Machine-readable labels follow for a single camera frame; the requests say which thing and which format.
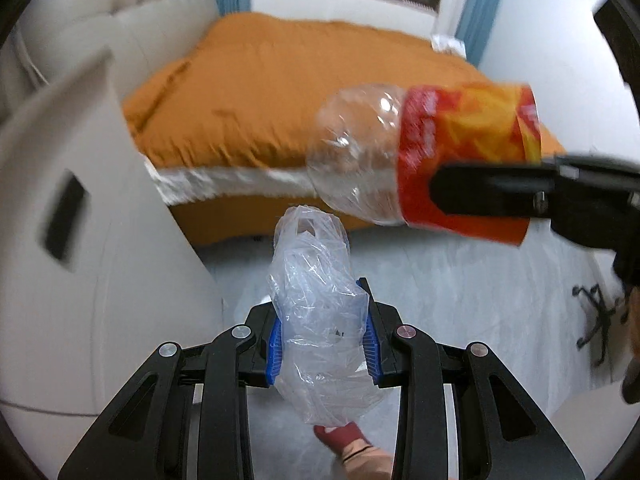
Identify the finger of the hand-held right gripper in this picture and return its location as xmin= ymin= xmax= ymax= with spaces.
xmin=429 ymin=160 xmax=558 ymax=222

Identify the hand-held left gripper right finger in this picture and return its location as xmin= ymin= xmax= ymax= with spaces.
xmin=356 ymin=277 xmax=586 ymax=480

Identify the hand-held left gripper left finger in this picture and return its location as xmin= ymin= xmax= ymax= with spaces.
xmin=57 ymin=302 xmax=288 ymax=480

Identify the clear plastic bag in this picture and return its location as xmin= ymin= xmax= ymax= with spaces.
xmin=267 ymin=205 xmax=381 ymax=428

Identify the clear bottle with red label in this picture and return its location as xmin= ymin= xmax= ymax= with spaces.
xmin=306 ymin=82 xmax=543 ymax=246

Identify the black chair base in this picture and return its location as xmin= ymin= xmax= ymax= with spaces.
xmin=572 ymin=282 xmax=632 ymax=367

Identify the person's foot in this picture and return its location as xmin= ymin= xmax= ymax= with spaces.
xmin=340 ymin=437 xmax=397 ymax=480

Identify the small white object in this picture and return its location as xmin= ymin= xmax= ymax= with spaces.
xmin=430 ymin=34 xmax=467 ymax=57

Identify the bed with white sheet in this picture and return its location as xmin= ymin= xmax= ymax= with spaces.
xmin=145 ymin=160 xmax=383 ymax=248

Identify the bed with orange blanket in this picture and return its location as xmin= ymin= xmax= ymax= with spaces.
xmin=122 ymin=12 xmax=568 ymax=171

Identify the beige padded headboard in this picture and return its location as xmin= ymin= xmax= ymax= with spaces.
xmin=0 ymin=0 xmax=221 ymax=126

